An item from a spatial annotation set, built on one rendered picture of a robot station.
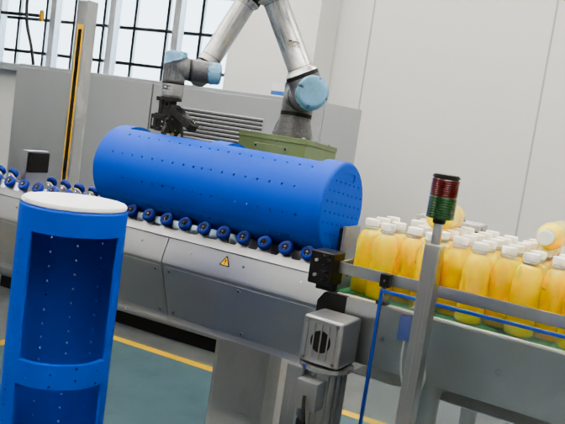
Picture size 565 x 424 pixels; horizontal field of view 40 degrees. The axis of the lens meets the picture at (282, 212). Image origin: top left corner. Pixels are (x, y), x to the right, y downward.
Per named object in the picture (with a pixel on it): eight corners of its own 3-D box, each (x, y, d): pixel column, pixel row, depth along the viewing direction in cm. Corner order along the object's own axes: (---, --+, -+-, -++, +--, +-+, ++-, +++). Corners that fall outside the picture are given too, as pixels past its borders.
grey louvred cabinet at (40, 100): (52, 277, 548) (74, 72, 531) (324, 356, 452) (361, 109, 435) (-8, 286, 500) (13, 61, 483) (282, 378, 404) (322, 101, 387)
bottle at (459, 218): (428, 232, 207) (448, 229, 224) (453, 227, 204) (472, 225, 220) (422, 206, 208) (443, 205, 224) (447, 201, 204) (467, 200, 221)
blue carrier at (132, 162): (138, 209, 283) (155, 133, 283) (351, 260, 239) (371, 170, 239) (83, 199, 258) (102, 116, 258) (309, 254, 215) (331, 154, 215)
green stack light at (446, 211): (430, 214, 179) (435, 193, 178) (457, 219, 176) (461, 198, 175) (421, 215, 173) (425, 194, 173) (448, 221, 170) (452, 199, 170)
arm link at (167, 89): (188, 86, 260) (173, 83, 253) (187, 99, 261) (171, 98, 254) (171, 84, 264) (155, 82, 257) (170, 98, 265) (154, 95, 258)
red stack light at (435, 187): (435, 193, 178) (437, 177, 178) (461, 198, 175) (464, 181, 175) (425, 193, 173) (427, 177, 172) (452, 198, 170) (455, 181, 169)
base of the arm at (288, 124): (285, 140, 293) (289, 114, 293) (319, 145, 285) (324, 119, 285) (263, 135, 281) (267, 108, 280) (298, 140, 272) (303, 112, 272)
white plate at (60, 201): (2, 189, 207) (2, 194, 207) (55, 209, 189) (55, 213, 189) (92, 193, 227) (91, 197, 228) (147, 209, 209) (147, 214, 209)
